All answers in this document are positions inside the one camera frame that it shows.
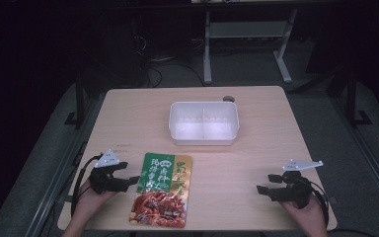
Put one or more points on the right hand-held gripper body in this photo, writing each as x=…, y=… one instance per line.
x=292, y=189

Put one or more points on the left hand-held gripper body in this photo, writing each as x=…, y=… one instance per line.
x=102, y=177

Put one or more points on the green and red seasoning packet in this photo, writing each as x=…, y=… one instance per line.
x=162, y=191

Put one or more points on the white plastic divided box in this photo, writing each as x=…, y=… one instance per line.
x=204, y=123

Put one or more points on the person's left hand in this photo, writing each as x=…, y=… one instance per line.
x=93, y=197

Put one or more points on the person's right hand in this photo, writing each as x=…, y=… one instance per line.
x=304, y=214

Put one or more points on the black metal stand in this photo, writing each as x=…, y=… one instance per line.
x=353, y=98
x=80, y=102

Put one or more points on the grey round table grommet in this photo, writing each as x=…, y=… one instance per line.
x=228, y=98

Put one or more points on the white metal desk frame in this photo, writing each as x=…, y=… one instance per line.
x=248, y=29

